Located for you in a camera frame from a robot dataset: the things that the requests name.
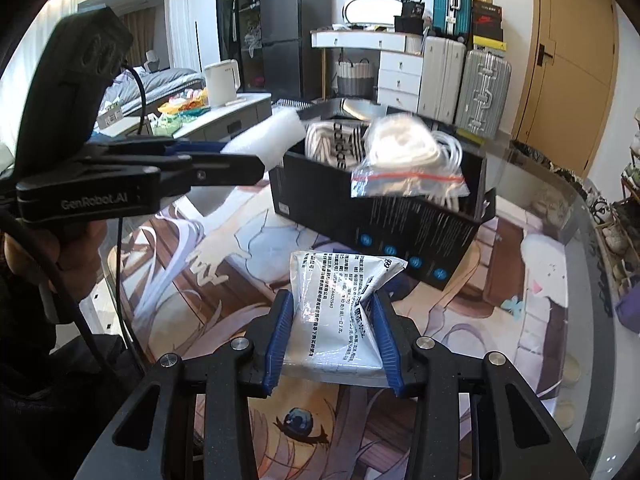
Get zip bag of white cable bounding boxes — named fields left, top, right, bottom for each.
left=350, top=114, right=472, bottom=211

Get purple paper bag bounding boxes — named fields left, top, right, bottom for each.
left=614, top=285, right=640, bottom=333

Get grey white striped cloth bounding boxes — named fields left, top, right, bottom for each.
left=305, top=119, right=373, bottom=173

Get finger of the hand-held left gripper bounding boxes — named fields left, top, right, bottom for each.
left=159, top=152, right=266, bottom=202
left=85, top=139, right=228, bottom=163

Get grey side table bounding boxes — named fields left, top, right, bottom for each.
left=165, top=94, right=273, bottom=142

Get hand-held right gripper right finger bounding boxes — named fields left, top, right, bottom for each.
left=367, top=290, right=593, bottom=480

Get black storage box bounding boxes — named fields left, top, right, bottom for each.
left=269, top=100, right=496, bottom=291

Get black shoebox red logo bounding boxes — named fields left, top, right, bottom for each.
left=472, top=16, right=504, bottom=37

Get white green plastic packet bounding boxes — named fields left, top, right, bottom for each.
left=282, top=250, right=411, bottom=388

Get oval mirror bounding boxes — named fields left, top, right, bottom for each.
left=342, top=0, right=406, bottom=29

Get white vanity desk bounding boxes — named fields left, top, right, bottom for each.
left=311, top=27, right=426, bottom=111

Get dark glass wardrobe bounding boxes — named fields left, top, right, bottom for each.
left=216, top=0, right=266, bottom=93

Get white electric kettle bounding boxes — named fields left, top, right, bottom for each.
left=203, top=59, right=241, bottom=107

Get grey bed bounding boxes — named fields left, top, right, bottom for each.
left=97, top=67, right=206, bottom=126

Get teal suitcase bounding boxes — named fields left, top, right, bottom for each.
left=433, top=0, right=473, bottom=43

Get white foam sheet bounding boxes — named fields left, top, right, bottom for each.
left=220, top=110, right=306, bottom=171

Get printed table mat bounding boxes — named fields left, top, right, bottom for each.
left=95, top=180, right=581, bottom=480

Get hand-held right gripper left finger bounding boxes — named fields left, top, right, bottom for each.
left=87, top=290, right=296, bottom=480

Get white suitcase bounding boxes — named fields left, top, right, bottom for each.
left=417, top=35, right=466, bottom=126

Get person's left hand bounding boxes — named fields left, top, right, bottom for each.
left=54, top=219, right=109, bottom=275

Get wooden shoe rack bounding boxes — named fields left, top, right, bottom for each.
left=590, top=110, right=640, bottom=311

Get pile of colourful packets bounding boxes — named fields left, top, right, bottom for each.
left=156, top=87, right=211, bottom=136

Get woven laundry basket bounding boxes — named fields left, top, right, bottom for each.
left=336, top=58, right=377, bottom=99

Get black cable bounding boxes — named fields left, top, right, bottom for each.
left=0, top=64, right=148, bottom=371

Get black bag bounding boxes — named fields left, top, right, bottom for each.
left=394, top=0, right=426, bottom=34

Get rows of assorted shoes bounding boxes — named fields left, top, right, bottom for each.
left=590, top=130, right=640, bottom=306

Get dark grey fridge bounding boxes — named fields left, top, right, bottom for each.
left=259, top=0, right=333, bottom=102

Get tan wooden door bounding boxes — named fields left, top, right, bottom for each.
left=510, top=0, right=621, bottom=176

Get silver suitcase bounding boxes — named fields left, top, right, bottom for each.
left=454, top=46, right=512, bottom=137

